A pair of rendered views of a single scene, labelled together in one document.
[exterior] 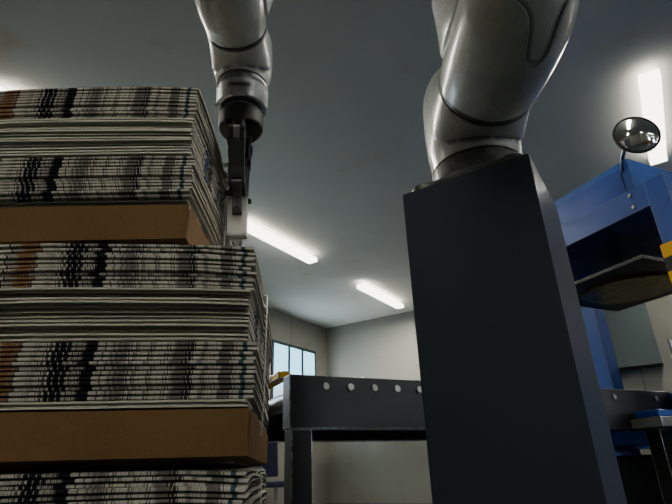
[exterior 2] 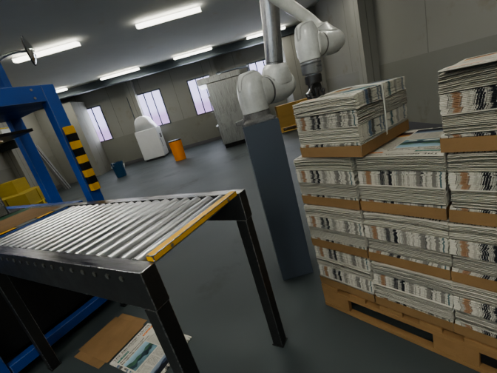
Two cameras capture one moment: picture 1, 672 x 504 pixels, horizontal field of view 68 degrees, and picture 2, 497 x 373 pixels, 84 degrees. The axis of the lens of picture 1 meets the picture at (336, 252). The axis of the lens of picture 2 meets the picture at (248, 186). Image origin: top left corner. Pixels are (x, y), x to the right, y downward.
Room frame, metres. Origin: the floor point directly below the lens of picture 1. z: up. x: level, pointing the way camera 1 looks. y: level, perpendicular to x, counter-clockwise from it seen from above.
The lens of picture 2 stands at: (1.72, 1.04, 1.13)
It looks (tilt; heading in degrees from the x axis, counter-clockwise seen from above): 17 degrees down; 238
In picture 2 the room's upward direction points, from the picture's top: 16 degrees counter-clockwise
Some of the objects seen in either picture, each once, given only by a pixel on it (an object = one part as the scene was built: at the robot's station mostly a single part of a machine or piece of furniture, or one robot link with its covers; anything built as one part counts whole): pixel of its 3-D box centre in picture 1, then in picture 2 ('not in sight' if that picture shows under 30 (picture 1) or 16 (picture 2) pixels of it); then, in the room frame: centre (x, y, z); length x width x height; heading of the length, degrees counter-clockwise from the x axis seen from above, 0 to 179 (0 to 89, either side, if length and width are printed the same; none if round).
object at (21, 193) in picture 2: not in sight; (20, 195); (2.69, -7.77, 0.39); 1.39 x 1.06 x 0.79; 57
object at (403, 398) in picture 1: (512, 407); (140, 209); (1.46, -0.48, 0.74); 1.34 x 0.05 x 0.12; 115
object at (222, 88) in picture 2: not in sight; (226, 111); (-2.95, -6.43, 0.99); 1.54 x 1.19 x 1.98; 60
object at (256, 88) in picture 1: (241, 101); (311, 68); (0.68, 0.16, 1.19); 0.09 x 0.09 x 0.06
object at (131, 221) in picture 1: (91, 250); (367, 131); (0.58, 0.31, 0.86); 0.29 x 0.16 x 0.04; 92
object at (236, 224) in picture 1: (237, 217); not in sight; (0.68, 0.15, 0.96); 0.03 x 0.01 x 0.07; 95
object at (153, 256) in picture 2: (259, 388); (200, 220); (1.43, 0.23, 0.81); 0.43 x 0.03 x 0.02; 25
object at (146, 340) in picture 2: not in sight; (151, 350); (1.70, -0.41, 0.00); 0.37 x 0.28 x 0.01; 115
